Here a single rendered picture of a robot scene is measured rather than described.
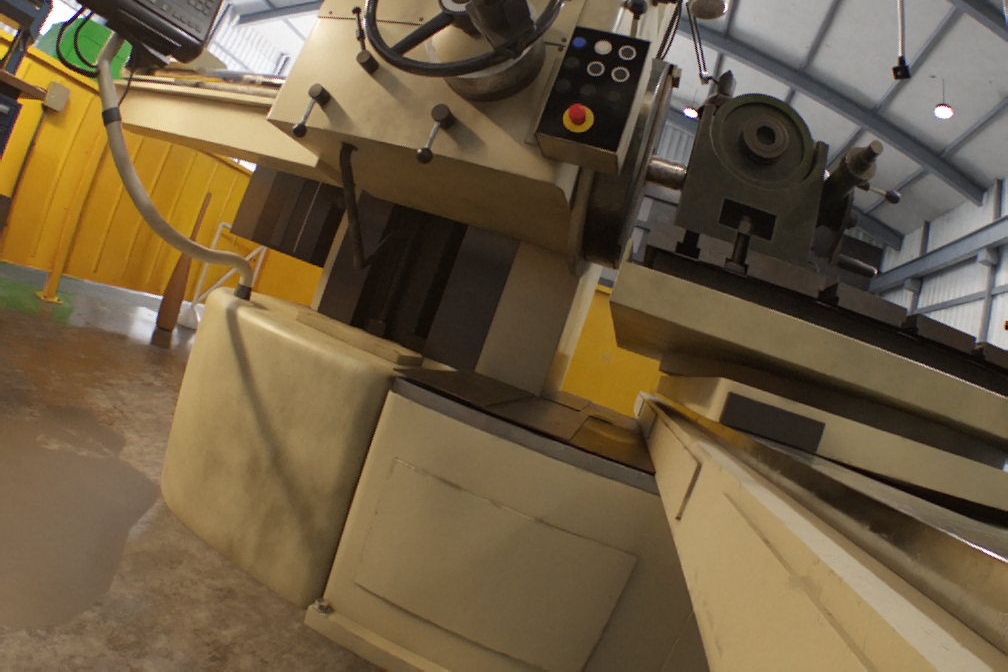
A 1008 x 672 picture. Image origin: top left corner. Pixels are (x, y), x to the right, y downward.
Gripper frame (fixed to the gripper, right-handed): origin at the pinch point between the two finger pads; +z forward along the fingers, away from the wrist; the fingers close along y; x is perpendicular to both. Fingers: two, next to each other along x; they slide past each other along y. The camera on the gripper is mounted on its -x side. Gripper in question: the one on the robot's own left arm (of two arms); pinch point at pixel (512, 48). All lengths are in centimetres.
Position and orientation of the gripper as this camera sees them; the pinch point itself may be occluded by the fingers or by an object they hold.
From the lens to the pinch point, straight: 85.7
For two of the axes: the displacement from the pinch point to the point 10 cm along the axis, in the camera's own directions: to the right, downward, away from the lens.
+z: 2.2, 1.5, 9.6
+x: -8.4, 5.3, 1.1
